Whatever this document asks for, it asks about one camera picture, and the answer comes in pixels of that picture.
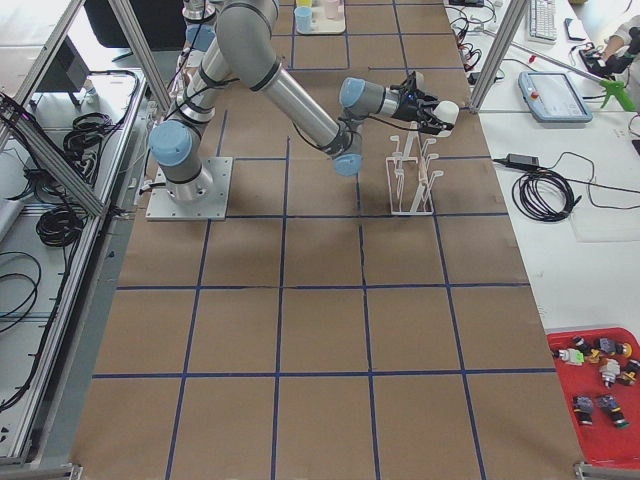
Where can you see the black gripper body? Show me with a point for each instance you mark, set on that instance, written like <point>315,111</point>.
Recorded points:
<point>406,108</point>

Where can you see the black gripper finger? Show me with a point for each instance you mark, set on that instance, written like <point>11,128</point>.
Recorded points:
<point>435,126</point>
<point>428,102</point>

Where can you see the white plastic cup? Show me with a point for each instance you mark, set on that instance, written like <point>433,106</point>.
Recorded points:
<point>447,112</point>

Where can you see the pink plastic cup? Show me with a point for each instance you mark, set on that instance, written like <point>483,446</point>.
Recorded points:
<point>331,9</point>

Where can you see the light blue cup near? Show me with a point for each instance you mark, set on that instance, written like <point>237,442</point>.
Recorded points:
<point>303,19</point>

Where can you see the black power adapter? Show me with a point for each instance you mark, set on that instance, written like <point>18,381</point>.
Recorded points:
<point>519,162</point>

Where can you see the beige serving tray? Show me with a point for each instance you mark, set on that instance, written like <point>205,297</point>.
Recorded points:
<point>323,26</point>

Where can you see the blue teach pendant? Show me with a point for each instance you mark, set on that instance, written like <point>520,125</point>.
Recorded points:
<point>552,98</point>

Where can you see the white keyboard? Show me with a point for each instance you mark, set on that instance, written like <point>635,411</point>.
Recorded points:
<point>541,25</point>

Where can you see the green plastic clamp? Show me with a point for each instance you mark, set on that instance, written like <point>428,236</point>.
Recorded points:
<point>617,90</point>

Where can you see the man in white shirt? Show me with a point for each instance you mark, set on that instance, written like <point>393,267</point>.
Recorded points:
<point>618,53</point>

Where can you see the red parts tray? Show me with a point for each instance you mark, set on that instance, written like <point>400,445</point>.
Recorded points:
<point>599,374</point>

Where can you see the white wire cup rack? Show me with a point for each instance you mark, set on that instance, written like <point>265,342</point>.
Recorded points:
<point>410,179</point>

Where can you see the aluminium frame post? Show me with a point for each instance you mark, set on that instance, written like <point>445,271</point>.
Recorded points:
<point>503,37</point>

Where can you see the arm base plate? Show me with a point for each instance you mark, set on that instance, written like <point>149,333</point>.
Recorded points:
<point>204,198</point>

